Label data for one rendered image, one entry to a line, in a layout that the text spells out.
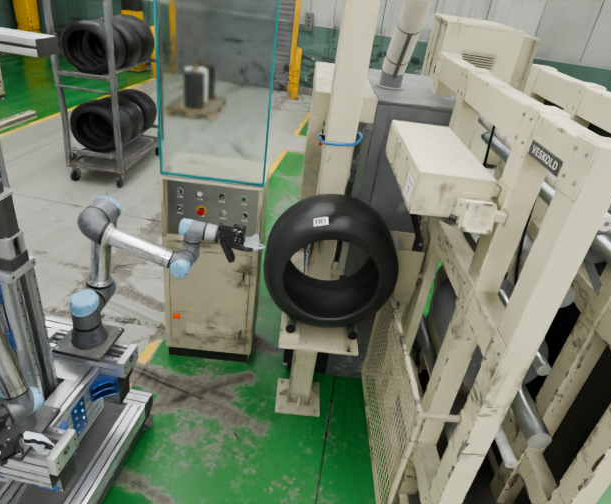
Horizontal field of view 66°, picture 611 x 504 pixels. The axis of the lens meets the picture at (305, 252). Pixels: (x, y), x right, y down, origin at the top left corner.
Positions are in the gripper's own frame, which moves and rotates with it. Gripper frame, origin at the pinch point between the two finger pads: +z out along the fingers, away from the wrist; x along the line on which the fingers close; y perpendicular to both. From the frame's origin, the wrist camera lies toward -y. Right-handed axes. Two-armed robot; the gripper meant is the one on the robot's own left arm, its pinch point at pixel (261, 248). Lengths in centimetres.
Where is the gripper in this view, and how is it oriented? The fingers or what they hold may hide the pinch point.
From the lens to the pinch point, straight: 201.4
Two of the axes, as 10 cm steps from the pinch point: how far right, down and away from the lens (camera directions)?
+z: 9.7, 2.2, 1.0
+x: 0.2, -5.1, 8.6
